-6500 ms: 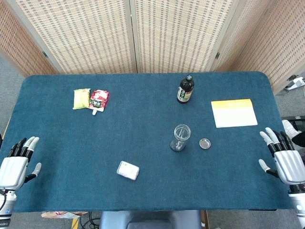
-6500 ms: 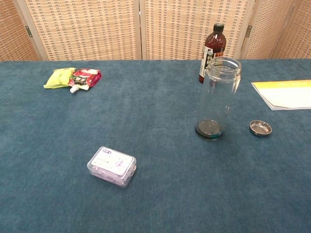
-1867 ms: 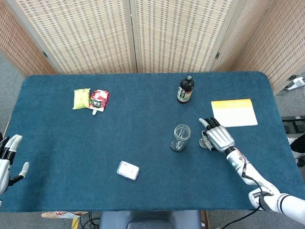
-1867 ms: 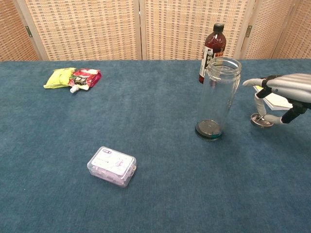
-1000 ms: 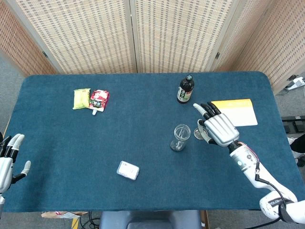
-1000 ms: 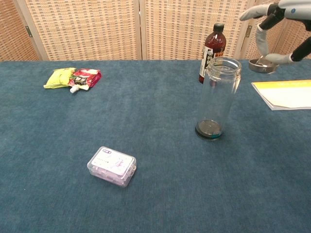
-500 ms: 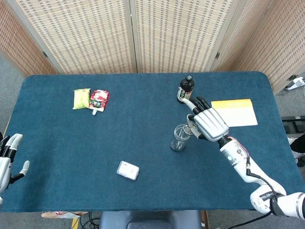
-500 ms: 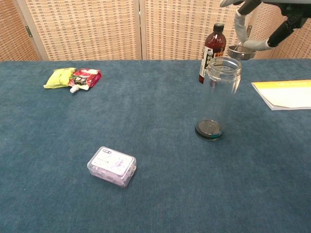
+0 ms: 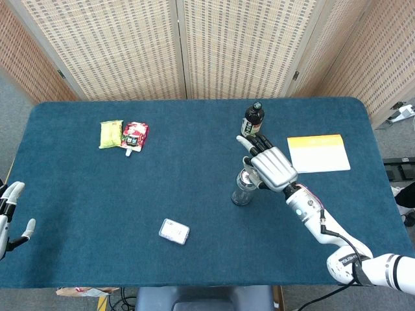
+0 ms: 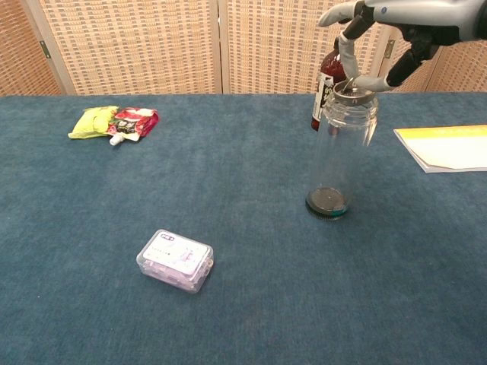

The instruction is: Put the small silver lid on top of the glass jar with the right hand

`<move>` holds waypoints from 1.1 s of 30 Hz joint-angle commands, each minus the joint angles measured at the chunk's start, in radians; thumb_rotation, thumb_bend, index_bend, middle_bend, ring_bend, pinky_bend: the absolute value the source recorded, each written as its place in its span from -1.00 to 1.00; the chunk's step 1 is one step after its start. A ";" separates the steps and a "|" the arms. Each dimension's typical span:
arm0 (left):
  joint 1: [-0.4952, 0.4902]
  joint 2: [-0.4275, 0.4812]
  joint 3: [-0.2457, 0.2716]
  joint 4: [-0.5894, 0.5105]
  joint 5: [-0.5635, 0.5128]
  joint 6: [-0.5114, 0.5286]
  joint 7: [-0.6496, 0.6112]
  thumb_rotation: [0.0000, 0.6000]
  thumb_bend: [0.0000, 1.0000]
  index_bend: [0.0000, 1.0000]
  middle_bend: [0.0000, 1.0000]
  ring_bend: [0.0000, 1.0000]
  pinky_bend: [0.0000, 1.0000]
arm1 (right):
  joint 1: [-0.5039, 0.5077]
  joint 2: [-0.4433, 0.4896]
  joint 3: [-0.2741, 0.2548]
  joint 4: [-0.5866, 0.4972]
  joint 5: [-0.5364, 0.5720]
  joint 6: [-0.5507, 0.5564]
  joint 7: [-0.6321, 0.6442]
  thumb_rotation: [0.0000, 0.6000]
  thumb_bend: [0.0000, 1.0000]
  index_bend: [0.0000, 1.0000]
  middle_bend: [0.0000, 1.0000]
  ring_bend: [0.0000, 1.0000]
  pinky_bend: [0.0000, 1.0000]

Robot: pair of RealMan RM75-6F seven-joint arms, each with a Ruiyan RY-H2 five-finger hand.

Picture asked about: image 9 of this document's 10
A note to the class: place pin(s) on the brown paper bag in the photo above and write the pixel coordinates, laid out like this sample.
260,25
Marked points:
81,291

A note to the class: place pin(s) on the black screen hinge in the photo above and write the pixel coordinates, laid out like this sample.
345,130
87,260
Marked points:
61,74
295,76

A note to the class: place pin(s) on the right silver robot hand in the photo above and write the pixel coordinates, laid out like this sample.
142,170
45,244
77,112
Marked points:
275,168

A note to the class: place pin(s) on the clear glass jar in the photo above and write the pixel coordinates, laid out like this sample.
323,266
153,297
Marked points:
241,192

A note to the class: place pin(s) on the white device on floor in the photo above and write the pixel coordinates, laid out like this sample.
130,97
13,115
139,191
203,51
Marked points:
403,113

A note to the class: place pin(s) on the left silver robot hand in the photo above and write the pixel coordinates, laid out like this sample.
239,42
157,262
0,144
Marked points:
4,226

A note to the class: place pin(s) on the pale woven screen panel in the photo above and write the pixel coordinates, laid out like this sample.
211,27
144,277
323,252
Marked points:
113,48
327,48
243,48

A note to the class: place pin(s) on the black foot pedal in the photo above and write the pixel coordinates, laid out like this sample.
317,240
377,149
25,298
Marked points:
400,168

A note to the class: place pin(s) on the white plastic box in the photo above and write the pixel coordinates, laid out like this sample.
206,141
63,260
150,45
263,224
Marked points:
174,231

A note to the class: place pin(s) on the green snack packet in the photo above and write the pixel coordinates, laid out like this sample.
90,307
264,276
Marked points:
111,134

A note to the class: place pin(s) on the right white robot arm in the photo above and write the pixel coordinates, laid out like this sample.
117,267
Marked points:
324,226

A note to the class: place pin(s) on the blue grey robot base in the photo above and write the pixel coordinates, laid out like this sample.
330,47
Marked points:
204,298

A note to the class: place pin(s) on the black trouser leg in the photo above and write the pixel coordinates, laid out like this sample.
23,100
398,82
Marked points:
408,194

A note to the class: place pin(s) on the red spouted drink pouch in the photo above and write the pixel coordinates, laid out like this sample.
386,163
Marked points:
134,136

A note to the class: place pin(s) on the yellow floor tape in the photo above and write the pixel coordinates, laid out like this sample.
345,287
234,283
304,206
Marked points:
102,304

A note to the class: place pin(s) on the yellow and white notepad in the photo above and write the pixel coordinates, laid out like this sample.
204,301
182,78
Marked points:
321,152

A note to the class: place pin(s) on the dark bottle green label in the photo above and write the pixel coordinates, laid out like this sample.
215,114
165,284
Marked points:
253,120

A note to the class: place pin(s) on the blue table cloth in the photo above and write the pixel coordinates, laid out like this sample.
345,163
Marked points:
129,194

